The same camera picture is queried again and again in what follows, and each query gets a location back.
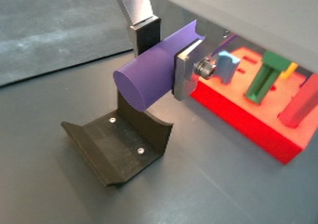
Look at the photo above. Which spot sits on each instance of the light blue notched peg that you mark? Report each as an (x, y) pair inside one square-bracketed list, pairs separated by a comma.
[(226, 66)]

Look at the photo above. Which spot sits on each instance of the salmon hexagonal tall peg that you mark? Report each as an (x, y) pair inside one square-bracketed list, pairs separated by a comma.
[(302, 103)]

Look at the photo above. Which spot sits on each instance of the purple round cylinder peg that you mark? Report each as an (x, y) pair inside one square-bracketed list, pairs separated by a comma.
[(146, 78)]

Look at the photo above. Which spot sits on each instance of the red peg board base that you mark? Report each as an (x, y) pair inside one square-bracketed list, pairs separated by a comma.
[(257, 120)]

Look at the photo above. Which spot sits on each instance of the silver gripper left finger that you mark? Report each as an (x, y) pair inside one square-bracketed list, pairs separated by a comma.
[(143, 25)]

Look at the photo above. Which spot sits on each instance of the black curved cradle stand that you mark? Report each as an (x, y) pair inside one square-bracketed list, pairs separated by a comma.
[(121, 143)]

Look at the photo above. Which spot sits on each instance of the green triangular tall peg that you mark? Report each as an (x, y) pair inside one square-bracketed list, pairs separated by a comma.
[(273, 66)]

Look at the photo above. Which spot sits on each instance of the yellow orange cylinder peg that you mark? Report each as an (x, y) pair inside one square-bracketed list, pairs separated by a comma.
[(286, 74)]

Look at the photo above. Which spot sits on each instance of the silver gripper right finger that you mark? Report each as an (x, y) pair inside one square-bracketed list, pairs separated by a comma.
[(193, 65)]

